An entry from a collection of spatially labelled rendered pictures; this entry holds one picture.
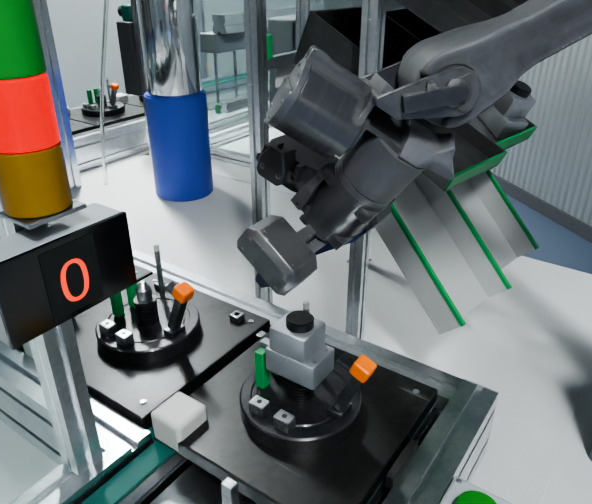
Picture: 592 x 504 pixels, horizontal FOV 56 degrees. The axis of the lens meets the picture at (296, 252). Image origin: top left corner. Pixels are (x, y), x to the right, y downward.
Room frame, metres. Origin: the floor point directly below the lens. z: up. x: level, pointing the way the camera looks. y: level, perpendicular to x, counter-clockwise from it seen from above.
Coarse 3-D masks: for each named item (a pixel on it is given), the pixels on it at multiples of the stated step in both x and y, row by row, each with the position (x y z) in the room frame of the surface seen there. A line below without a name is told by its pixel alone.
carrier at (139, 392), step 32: (128, 288) 0.67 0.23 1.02; (160, 288) 0.69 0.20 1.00; (96, 320) 0.66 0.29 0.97; (128, 320) 0.64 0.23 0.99; (160, 320) 0.63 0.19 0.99; (192, 320) 0.63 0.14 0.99; (224, 320) 0.66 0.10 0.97; (256, 320) 0.66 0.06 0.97; (96, 352) 0.59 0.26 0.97; (128, 352) 0.57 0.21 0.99; (160, 352) 0.57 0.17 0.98; (192, 352) 0.59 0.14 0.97; (224, 352) 0.59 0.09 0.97; (96, 384) 0.53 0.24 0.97; (128, 384) 0.53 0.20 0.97; (160, 384) 0.53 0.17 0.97; (192, 384) 0.53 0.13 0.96; (128, 416) 0.48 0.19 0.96
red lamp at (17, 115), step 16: (0, 80) 0.38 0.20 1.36; (16, 80) 0.38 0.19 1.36; (32, 80) 0.39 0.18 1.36; (48, 80) 0.41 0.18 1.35; (0, 96) 0.38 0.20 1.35; (16, 96) 0.38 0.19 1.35; (32, 96) 0.39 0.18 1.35; (48, 96) 0.40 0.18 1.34; (0, 112) 0.38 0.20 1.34; (16, 112) 0.38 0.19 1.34; (32, 112) 0.39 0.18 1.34; (48, 112) 0.40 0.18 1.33; (0, 128) 0.38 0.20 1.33; (16, 128) 0.38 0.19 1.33; (32, 128) 0.38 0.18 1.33; (48, 128) 0.39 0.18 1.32; (0, 144) 0.38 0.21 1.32; (16, 144) 0.38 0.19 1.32; (32, 144) 0.38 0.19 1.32; (48, 144) 0.39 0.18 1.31
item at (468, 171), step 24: (312, 24) 0.77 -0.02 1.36; (336, 24) 0.82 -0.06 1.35; (360, 24) 0.86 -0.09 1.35; (336, 48) 0.74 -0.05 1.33; (384, 48) 0.84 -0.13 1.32; (408, 48) 0.82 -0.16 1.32; (456, 144) 0.72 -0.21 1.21; (480, 144) 0.72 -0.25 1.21; (456, 168) 0.67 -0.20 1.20; (480, 168) 0.66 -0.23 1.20
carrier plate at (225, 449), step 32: (224, 384) 0.53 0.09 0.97; (384, 384) 0.53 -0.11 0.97; (416, 384) 0.53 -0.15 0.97; (224, 416) 0.47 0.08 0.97; (384, 416) 0.47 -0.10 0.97; (416, 416) 0.47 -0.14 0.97; (192, 448) 0.43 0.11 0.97; (224, 448) 0.43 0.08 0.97; (256, 448) 0.43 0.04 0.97; (352, 448) 0.43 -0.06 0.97; (384, 448) 0.43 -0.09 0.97; (256, 480) 0.39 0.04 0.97; (288, 480) 0.39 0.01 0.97; (320, 480) 0.39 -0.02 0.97; (352, 480) 0.39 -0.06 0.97
